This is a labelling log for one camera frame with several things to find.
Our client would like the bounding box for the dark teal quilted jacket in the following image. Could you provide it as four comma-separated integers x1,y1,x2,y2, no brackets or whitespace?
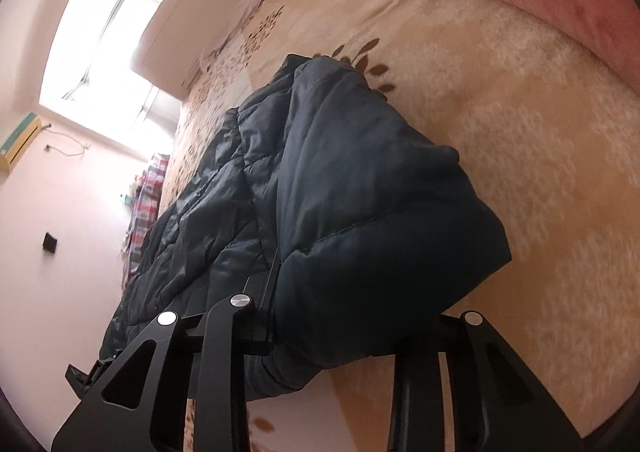
100,53,513,400

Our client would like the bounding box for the bright window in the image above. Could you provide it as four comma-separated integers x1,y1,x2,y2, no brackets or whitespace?
37,0,182,159

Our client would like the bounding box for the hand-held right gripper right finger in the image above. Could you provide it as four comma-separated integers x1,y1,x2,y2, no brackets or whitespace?
387,310,586,452

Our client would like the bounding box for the wall air conditioner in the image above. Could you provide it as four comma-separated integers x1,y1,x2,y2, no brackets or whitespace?
0,111,44,174

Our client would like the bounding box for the plaid tablecloth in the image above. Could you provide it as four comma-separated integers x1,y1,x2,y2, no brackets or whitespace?
127,152,172,279

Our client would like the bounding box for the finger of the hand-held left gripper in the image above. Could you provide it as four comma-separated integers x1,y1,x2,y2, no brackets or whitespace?
66,361,109,396

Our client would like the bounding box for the white headboard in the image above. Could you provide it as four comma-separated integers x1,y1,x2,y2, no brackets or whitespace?
131,0,282,101

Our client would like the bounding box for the white power cable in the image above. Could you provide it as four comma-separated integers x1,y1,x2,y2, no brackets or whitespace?
42,124,94,159

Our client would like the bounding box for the beige leaf print bed blanket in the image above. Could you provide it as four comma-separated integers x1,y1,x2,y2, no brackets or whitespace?
160,0,640,452

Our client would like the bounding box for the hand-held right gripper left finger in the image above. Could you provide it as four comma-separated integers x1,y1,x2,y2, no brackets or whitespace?
50,252,282,452

